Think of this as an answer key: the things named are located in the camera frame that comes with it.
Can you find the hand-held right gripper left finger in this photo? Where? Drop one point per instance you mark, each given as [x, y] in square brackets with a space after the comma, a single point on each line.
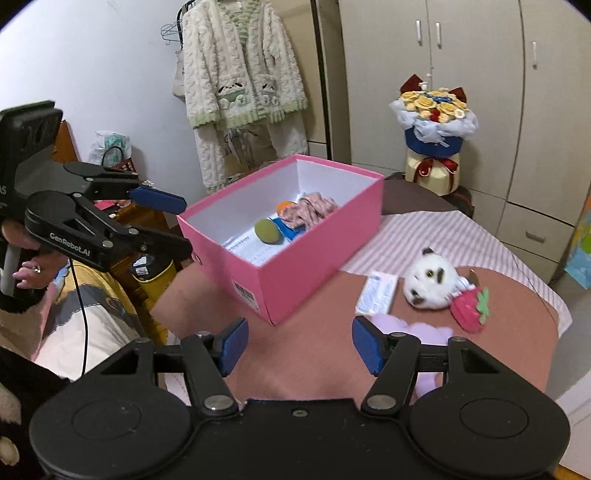
[233, 346]

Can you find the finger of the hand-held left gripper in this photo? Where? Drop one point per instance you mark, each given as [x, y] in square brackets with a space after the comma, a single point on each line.
[161, 244]
[159, 198]

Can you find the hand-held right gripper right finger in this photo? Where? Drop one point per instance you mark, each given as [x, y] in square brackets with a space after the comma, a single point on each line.
[367, 344]

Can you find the purple plush toy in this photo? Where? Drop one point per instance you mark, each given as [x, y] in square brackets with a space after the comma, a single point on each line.
[425, 332]

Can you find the panda plush toy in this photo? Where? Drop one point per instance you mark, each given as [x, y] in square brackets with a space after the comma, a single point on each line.
[429, 281]

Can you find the pink cardboard box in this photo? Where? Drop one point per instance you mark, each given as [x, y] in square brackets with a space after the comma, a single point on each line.
[323, 258]

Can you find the pink strawberry plush toy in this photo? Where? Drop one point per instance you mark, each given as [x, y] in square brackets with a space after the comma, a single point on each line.
[468, 314]

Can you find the green ball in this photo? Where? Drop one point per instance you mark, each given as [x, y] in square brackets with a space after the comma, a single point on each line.
[267, 230]

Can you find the orange ball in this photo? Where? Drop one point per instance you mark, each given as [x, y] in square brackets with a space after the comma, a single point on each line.
[286, 206]

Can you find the blue white packet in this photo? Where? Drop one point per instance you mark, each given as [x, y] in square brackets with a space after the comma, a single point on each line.
[288, 230]

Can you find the pink floral cloth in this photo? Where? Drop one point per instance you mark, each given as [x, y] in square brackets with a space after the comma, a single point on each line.
[309, 210]

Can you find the person's left hand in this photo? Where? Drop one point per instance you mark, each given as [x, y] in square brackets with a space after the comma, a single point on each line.
[32, 276]

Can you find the yellow canister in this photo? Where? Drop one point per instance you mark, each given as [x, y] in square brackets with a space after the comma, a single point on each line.
[157, 281]

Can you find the white tissue pack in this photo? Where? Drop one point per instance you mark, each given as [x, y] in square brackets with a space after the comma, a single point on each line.
[376, 295]

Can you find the red patterned gift bag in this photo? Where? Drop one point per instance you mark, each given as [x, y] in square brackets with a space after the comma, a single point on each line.
[122, 165]

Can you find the printed paper sheet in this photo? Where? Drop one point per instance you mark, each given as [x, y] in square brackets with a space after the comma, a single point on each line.
[247, 249]

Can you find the yellow grey quilt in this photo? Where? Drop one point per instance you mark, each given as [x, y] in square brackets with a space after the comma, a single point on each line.
[97, 318]

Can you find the striped bed sheet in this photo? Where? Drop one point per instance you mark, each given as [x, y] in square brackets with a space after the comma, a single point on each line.
[438, 230]

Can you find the fluffy white pajama pants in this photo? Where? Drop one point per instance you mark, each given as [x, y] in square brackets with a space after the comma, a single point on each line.
[286, 138]

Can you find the fluffy white green pajama top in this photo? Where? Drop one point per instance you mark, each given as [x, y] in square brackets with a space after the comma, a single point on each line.
[240, 60]

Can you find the dark suitcase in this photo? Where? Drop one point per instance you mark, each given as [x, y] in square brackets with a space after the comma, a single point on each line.
[461, 201]

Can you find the black clothes rack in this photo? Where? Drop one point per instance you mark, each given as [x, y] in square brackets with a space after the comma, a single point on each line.
[184, 7]

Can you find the beige cabinet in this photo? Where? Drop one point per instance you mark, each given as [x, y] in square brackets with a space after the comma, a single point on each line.
[323, 92]

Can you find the black upright pole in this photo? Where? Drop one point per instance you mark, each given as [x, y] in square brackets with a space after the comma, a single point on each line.
[321, 69]

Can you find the yellow blue flower bouquet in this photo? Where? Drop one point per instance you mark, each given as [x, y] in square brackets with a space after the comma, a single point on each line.
[434, 143]

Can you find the colourful gift bag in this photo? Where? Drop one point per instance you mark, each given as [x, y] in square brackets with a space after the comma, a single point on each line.
[581, 258]

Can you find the beige wardrobe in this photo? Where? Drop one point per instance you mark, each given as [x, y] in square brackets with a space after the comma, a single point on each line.
[485, 69]

